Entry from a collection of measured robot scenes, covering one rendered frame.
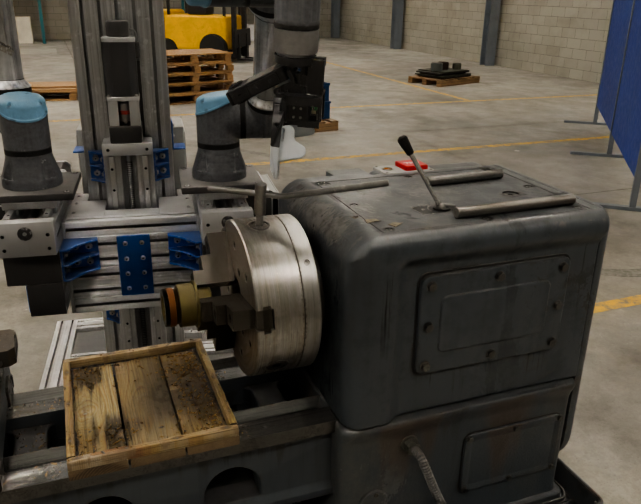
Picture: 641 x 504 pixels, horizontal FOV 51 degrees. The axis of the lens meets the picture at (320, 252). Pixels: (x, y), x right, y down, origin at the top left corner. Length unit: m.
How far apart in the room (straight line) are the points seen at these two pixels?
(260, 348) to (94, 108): 1.02
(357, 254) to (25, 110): 1.01
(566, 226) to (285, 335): 0.58
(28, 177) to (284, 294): 0.89
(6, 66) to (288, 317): 1.11
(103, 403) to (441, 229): 0.74
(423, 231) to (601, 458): 1.83
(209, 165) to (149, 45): 0.38
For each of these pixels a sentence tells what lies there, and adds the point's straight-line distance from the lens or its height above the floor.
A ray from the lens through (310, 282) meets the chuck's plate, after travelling 1.23.
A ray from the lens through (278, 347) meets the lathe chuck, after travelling 1.25.
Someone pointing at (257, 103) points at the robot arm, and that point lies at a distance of 1.81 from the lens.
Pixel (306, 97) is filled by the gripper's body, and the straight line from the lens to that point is 1.15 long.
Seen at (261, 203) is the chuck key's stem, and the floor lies 1.28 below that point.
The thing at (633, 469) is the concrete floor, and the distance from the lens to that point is 2.89.
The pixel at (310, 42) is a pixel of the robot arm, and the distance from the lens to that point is 1.14.
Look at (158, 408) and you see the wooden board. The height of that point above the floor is 0.88.
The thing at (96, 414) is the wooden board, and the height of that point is 0.89.
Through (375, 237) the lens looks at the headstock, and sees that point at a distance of 1.18.
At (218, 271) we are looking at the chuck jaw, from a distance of 1.34.
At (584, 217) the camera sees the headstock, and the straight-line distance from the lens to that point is 1.42.
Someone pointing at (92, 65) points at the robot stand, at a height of 1.45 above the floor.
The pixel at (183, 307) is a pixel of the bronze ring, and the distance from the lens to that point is 1.29.
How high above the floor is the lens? 1.66
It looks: 21 degrees down
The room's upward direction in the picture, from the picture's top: 1 degrees clockwise
